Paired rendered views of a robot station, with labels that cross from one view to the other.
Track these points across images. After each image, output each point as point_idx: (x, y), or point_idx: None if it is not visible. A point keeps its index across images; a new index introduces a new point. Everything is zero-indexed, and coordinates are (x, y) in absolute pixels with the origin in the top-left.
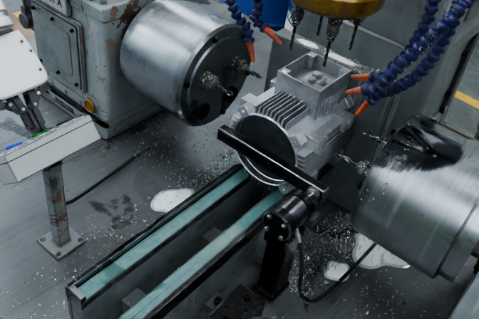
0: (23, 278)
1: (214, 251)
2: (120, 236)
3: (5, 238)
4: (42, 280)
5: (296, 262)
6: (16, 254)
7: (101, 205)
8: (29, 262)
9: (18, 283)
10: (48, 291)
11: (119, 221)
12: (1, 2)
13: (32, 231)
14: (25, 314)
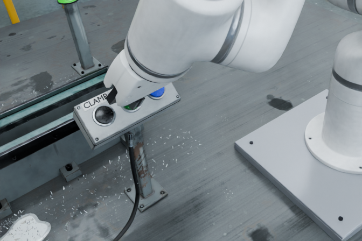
0: (178, 162)
1: (26, 110)
2: (92, 195)
3: (196, 199)
4: (162, 161)
5: None
6: (185, 183)
7: (101, 233)
8: (173, 175)
9: (180, 159)
10: (158, 152)
11: (88, 211)
12: (130, 26)
13: (172, 205)
14: (174, 139)
